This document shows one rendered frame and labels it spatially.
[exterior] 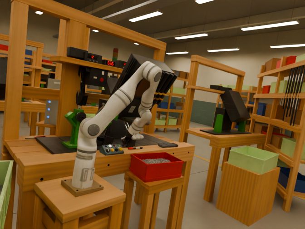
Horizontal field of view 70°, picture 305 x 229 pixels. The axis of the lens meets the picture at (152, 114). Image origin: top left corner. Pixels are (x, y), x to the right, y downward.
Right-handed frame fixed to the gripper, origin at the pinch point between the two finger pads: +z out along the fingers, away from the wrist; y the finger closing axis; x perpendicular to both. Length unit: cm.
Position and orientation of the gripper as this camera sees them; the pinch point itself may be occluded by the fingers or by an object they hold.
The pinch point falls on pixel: (124, 145)
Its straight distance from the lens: 155.5
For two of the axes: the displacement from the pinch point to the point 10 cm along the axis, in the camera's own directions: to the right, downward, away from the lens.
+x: 4.7, 7.0, -5.3
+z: -4.9, 7.1, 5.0
